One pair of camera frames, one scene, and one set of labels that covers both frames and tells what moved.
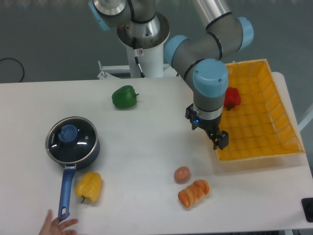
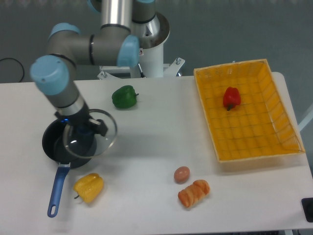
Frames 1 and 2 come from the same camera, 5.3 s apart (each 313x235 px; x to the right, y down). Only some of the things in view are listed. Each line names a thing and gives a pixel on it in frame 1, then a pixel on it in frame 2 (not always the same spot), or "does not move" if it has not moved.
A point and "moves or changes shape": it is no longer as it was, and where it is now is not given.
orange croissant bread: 192,195 does not move
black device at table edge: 307,203 does not move
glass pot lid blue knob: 71,140 -> 83,141
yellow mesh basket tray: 261,126 does not move
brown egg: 182,174 does not move
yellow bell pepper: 89,185 does not move
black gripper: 211,126 -> 81,119
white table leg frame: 305,121 does not move
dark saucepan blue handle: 73,141 moves or changes shape
